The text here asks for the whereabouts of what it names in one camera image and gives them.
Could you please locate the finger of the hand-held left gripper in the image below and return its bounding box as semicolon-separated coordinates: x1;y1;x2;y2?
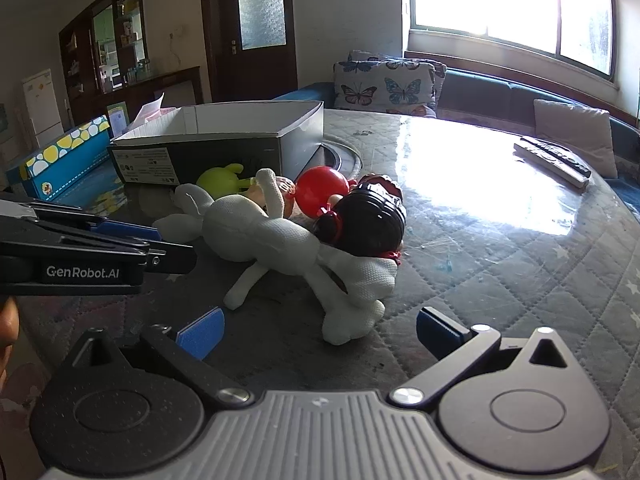
34;206;164;243
119;237;199;276

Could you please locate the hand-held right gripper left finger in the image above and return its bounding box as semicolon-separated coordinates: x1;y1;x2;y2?
62;306;253;408

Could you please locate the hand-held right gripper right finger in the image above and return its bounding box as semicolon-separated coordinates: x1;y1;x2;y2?
390;306;581;408

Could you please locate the white plush rabbit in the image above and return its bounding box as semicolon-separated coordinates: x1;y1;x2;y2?
151;169;398;345

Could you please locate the green toy figure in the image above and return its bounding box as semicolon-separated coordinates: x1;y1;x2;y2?
196;162;256;198

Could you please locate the grey cardboard box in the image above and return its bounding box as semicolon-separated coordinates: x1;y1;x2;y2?
107;100;325;186

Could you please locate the black-haired doll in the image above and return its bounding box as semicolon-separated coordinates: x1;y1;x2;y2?
312;172;407;266

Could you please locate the quilted grey desktop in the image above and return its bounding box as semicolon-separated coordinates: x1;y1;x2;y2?
0;107;640;480

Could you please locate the person's left hand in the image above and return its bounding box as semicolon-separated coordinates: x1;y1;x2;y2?
0;295;21;391

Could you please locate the blue polka-dot box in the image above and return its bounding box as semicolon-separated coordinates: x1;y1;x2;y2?
6;115;113;201

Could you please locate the green white card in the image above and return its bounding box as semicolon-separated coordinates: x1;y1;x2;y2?
106;101;131;138

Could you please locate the pink tissue pack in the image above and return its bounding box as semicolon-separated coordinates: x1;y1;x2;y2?
134;92;181;126

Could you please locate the dark wooden counter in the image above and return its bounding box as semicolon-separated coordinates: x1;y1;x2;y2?
102;65;203;121

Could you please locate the white fridge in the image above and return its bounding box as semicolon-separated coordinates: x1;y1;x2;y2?
21;68;65;148

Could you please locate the dark wooden cabinet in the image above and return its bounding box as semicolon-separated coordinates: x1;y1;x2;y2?
59;0;151;126

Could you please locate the dark remote control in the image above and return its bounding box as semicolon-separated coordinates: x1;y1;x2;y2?
520;136;592;178

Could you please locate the dark wooden door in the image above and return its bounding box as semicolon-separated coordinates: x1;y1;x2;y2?
199;0;298;103

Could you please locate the beige pillow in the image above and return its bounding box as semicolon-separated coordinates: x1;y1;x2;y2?
532;99;618;178

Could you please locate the blue sofa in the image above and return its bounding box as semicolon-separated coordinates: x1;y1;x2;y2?
272;67;640;201

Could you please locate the butterfly print pillow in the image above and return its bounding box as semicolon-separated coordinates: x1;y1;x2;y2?
350;50;447;106
334;59;437;117

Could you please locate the window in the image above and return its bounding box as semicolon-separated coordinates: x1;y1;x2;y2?
402;0;618;81

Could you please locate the round inset stove ring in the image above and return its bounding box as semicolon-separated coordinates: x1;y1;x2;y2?
319;141;363;172

